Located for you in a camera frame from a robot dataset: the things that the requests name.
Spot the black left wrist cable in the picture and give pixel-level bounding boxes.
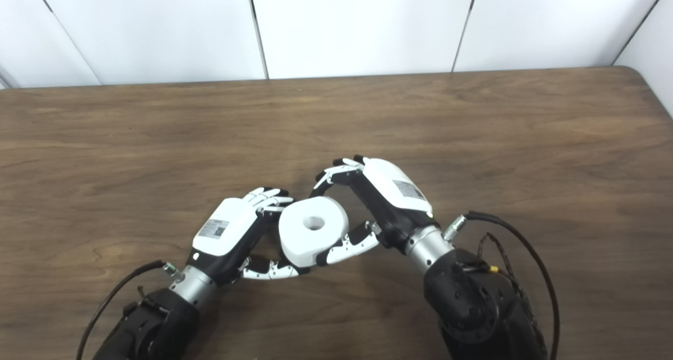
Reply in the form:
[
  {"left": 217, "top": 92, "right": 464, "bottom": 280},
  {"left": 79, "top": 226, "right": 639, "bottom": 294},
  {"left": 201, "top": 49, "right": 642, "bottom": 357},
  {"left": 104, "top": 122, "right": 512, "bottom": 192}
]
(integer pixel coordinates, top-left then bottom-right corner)
[{"left": 76, "top": 260, "right": 182, "bottom": 360}]

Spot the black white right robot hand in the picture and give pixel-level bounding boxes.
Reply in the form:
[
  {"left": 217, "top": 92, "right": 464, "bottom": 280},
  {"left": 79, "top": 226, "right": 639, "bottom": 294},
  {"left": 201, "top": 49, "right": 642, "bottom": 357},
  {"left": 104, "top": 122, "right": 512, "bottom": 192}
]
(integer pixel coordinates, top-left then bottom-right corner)
[{"left": 310, "top": 155, "right": 437, "bottom": 267}]

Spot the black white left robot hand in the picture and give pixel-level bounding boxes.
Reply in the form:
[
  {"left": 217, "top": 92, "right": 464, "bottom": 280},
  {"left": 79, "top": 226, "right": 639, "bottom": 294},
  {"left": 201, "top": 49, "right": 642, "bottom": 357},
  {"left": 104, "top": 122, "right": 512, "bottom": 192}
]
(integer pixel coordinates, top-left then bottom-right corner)
[{"left": 192, "top": 187, "right": 311, "bottom": 287}]

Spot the thin braided right wrist cable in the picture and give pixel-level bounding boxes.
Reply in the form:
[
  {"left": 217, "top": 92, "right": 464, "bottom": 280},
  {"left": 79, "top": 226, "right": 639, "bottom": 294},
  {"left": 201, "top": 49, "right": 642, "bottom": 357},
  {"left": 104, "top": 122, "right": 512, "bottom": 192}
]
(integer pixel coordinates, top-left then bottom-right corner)
[{"left": 457, "top": 233, "right": 547, "bottom": 350}]

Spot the round white plastic piece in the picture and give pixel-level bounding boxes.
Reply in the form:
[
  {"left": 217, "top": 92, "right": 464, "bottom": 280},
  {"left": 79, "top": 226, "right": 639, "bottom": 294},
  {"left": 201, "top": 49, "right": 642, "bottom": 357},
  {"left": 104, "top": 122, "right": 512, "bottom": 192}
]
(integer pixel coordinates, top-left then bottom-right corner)
[{"left": 278, "top": 196, "right": 350, "bottom": 269}]

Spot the thick black right wrist cable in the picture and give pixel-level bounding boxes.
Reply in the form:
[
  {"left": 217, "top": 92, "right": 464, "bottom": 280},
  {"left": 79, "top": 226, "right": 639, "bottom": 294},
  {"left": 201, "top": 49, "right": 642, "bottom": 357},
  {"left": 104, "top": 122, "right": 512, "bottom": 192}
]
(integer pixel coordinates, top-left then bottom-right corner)
[{"left": 444, "top": 211, "right": 560, "bottom": 360}]

